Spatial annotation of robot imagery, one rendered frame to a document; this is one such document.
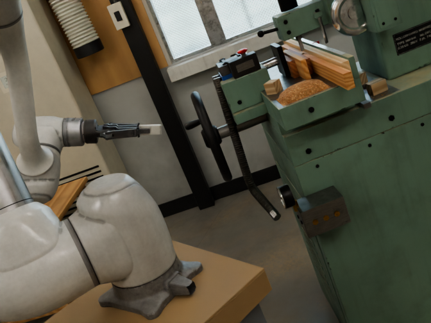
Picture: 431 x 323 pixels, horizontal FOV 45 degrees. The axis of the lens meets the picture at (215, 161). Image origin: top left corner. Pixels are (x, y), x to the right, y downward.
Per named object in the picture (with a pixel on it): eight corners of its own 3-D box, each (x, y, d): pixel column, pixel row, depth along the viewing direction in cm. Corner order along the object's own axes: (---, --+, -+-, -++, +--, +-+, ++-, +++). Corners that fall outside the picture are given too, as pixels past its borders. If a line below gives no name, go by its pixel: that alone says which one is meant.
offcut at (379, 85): (373, 96, 139) (371, 85, 138) (367, 94, 142) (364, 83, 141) (388, 90, 139) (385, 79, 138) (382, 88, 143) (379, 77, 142)
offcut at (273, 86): (283, 89, 140) (279, 77, 139) (276, 93, 138) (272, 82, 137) (273, 90, 142) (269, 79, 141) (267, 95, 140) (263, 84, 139)
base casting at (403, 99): (261, 126, 181) (253, 102, 178) (417, 64, 180) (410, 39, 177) (294, 168, 138) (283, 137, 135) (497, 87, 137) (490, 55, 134)
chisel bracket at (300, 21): (280, 44, 153) (270, 16, 151) (324, 26, 153) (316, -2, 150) (286, 47, 146) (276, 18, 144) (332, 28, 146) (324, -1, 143)
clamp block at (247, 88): (226, 103, 161) (215, 76, 158) (266, 87, 161) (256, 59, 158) (233, 114, 147) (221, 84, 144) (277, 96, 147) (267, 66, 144)
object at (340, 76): (284, 57, 177) (280, 45, 176) (289, 54, 177) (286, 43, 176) (347, 90, 119) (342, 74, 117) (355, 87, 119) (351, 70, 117)
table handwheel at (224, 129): (195, 122, 136) (228, 202, 152) (265, 93, 136) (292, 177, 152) (179, 79, 161) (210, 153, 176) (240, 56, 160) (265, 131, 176)
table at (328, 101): (220, 97, 184) (214, 82, 182) (301, 65, 183) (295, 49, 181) (250, 147, 127) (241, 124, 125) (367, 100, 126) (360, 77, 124)
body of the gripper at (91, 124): (81, 123, 156) (112, 122, 157) (85, 116, 164) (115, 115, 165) (83, 147, 158) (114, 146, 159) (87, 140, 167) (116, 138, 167)
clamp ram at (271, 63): (260, 79, 157) (251, 51, 154) (283, 70, 157) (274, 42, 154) (267, 84, 149) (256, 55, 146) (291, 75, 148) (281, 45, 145)
